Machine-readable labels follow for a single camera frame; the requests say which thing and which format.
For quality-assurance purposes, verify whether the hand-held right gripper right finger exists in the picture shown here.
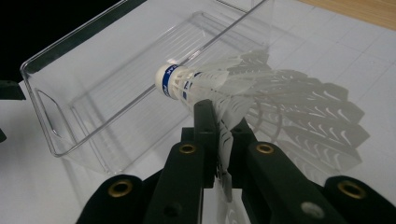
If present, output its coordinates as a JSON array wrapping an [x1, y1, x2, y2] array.
[[232, 119, 260, 189]]

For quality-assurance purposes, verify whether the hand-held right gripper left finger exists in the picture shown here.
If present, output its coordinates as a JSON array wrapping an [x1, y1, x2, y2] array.
[[181, 99, 220, 189]]

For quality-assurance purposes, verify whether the white shuttlecock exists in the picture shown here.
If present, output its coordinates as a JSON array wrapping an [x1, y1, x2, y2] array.
[[202, 49, 274, 94], [154, 63, 233, 105], [214, 90, 260, 224]]

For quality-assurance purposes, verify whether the clear plastic container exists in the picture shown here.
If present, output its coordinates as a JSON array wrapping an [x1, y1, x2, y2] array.
[[20, 0, 275, 175]]

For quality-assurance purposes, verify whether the white table cover board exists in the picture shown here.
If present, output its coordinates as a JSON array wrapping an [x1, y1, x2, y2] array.
[[0, 0, 396, 224]]

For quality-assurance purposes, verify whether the wooden table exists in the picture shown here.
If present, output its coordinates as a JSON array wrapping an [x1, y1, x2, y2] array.
[[297, 0, 396, 32]]

